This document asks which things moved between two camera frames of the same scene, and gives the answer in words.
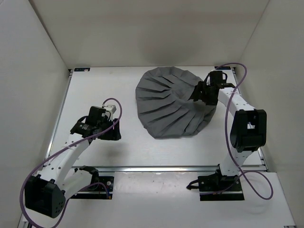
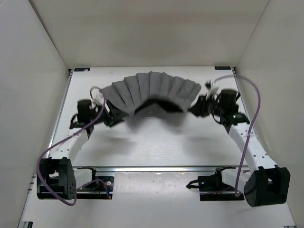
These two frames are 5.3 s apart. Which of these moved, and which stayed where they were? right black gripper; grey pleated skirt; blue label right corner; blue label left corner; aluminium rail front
Moved: grey pleated skirt; right black gripper
Stayed: aluminium rail front; blue label right corner; blue label left corner
